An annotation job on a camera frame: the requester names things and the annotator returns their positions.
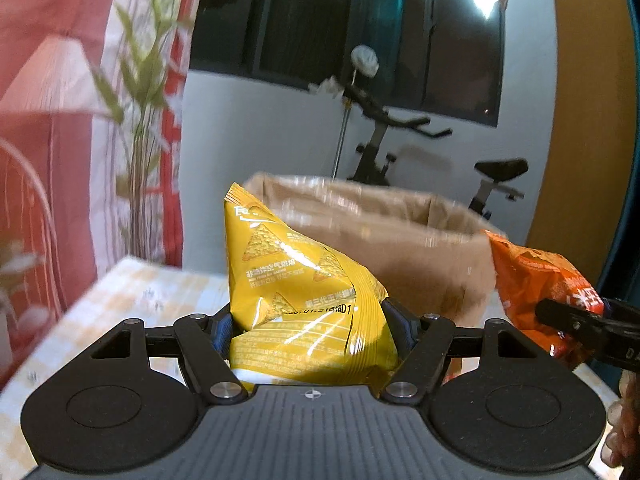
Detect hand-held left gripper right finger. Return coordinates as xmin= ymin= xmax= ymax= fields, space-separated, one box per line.
xmin=381 ymin=298 xmax=532 ymax=403

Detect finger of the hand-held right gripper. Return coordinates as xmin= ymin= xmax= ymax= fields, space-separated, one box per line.
xmin=533 ymin=298 xmax=609 ymax=342

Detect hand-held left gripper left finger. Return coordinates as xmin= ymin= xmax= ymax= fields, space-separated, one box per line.
xmin=90 ymin=309 xmax=249 ymax=405

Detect orange snack packet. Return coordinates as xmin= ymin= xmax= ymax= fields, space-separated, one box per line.
xmin=480 ymin=229 xmax=610 ymax=369

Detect yellow snack packet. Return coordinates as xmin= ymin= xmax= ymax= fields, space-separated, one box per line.
xmin=223 ymin=182 xmax=402 ymax=387

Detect brown paper bag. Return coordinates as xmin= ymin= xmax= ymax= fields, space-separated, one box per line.
xmin=242 ymin=171 xmax=510 ymax=332

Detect person's right hand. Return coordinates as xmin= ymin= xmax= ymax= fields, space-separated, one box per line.
xmin=602 ymin=374 xmax=640 ymax=480

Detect yellow checked tablecloth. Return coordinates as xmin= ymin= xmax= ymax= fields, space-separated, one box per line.
xmin=0 ymin=256 xmax=622 ymax=480

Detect thin metal rod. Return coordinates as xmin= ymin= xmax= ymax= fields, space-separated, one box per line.
xmin=331 ymin=104 xmax=349 ymax=179

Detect black exercise bike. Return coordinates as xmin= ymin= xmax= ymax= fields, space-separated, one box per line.
xmin=309 ymin=77 xmax=530 ymax=222

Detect wooden door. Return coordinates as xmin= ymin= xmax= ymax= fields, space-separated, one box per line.
xmin=525 ymin=0 xmax=632 ymax=272

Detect red plant print curtain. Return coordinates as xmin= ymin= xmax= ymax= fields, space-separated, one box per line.
xmin=0 ymin=0 xmax=210 ymax=397

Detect crumpled white tissue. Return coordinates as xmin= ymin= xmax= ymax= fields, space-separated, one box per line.
xmin=307 ymin=75 xmax=347 ymax=98

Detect white plastic bag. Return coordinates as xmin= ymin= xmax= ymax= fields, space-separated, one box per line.
xmin=349 ymin=44 xmax=380 ymax=79

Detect dark glass window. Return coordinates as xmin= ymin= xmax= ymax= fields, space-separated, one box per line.
xmin=187 ymin=0 xmax=507 ymax=129

